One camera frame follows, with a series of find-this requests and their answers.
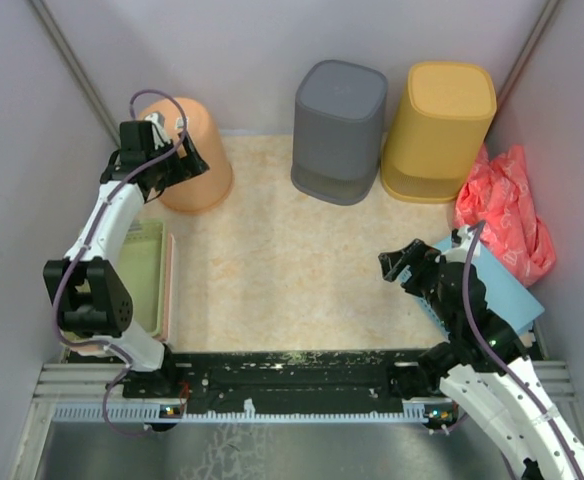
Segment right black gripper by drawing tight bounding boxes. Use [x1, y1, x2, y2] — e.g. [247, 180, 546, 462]
[378, 238, 458, 330]

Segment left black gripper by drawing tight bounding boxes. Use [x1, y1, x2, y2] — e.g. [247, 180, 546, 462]
[148, 131, 210, 191]

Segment orange capybara bucket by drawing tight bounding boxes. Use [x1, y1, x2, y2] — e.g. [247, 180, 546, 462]
[136, 97, 234, 215]

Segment green plastic basket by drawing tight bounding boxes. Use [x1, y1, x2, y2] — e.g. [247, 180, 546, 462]
[59, 217, 167, 346]

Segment blue plastic basket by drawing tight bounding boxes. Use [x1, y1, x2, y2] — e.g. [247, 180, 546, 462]
[411, 234, 546, 346]

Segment yellow mesh bin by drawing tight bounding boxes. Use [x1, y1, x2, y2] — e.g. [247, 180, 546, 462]
[380, 61, 497, 204]

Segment grey mesh bin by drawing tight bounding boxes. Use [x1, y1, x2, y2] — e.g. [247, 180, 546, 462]
[290, 60, 388, 206]

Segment pink plastic basket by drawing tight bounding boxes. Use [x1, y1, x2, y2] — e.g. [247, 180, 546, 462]
[78, 221, 177, 343]

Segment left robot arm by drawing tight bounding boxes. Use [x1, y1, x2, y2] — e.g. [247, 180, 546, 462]
[43, 120, 209, 398]

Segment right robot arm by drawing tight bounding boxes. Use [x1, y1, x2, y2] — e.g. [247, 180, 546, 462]
[378, 236, 584, 479]

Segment red plastic bag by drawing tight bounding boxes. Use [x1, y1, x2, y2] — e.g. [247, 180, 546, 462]
[453, 145, 557, 287]

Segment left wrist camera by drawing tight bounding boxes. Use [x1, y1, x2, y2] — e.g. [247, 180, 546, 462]
[143, 111, 187, 149]

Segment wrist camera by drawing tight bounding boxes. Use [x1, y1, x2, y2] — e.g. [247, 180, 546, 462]
[143, 111, 187, 149]
[441, 225, 481, 263]

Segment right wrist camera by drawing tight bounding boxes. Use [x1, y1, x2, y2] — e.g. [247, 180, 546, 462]
[441, 225, 481, 263]

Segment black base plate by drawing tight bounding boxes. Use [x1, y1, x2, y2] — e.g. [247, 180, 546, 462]
[122, 349, 458, 416]

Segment grey cable duct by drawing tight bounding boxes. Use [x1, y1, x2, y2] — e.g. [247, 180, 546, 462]
[51, 397, 461, 424]

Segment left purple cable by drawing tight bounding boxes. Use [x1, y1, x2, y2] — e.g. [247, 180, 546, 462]
[51, 89, 189, 437]

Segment aluminium rail frame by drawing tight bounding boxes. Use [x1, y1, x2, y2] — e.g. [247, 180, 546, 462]
[9, 362, 584, 480]

